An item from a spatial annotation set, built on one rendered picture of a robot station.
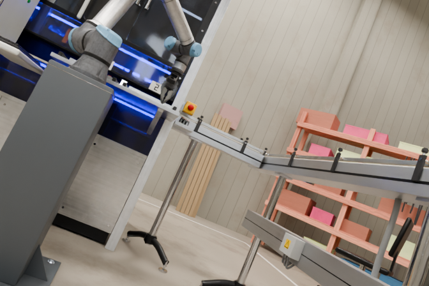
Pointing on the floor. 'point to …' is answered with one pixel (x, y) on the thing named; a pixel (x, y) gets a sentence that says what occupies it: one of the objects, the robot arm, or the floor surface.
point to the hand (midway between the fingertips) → (163, 101)
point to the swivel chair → (388, 253)
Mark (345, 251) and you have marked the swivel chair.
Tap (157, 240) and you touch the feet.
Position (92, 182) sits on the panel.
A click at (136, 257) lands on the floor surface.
